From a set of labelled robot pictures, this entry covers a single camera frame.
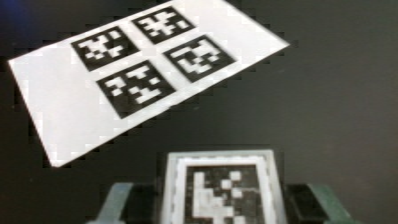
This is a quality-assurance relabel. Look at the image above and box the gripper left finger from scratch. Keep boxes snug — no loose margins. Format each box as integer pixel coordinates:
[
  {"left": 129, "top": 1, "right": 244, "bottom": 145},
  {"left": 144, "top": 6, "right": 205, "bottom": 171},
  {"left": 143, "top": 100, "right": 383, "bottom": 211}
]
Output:
[{"left": 86, "top": 182, "right": 157, "bottom": 224}]

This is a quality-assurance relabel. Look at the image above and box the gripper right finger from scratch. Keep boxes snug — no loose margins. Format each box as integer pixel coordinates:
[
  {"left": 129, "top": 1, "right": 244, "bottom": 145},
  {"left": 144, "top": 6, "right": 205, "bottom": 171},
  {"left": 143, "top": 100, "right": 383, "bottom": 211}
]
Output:
[{"left": 285, "top": 183, "right": 365, "bottom": 224}]

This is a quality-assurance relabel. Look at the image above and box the small white cube block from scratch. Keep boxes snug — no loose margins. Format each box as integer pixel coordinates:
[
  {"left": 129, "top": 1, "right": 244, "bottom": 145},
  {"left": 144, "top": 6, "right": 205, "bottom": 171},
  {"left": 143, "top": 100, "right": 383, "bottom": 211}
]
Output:
[{"left": 160, "top": 149, "right": 288, "bottom": 224}]

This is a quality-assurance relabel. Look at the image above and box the flat white tagged plate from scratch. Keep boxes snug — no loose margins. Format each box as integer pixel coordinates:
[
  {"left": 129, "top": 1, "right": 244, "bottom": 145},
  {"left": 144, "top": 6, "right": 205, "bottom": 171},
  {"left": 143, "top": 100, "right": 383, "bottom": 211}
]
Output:
[{"left": 9, "top": 0, "right": 288, "bottom": 167}]

